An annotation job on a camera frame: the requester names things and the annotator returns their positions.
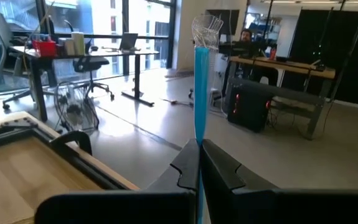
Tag black frame handle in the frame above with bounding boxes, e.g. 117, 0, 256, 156
49, 129, 93, 156

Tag short white container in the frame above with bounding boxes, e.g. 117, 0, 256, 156
62, 37, 75, 57

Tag black office chair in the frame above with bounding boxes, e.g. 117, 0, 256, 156
72, 55, 116, 102

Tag red box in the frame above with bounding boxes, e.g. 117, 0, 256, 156
31, 39, 58, 58

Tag black computer tower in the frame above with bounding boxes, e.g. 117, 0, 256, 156
227, 82, 273, 133

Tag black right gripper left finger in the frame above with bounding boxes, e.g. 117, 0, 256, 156
35, 138, 201, 224

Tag blue straw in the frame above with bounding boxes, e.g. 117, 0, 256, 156
194, 45, 211, 224

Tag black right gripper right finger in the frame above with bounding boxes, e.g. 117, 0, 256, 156
200, 138, 358, 224

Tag black metal table frame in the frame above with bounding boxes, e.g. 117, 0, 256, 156
0, 116, 133, 192

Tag open laptop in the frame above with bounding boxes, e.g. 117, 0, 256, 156
118, 32, 139, 52

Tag black top desk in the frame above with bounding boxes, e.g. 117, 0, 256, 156
9, 45, 161, 123

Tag wooden top desk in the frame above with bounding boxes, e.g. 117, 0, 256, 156
227, 55, 337, 141

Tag black wall monitor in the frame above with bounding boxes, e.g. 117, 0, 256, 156
205, 9, 240, 37

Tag clear wireframe plastic object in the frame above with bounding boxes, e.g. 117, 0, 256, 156
191, 14, 224, 51

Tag black floor fan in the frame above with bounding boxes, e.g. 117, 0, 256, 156
53, 80, 100, 133

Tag person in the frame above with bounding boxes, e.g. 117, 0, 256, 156
237, 28, 280, 87

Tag tall white roll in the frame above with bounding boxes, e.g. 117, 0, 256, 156
70, 31, 87, 57

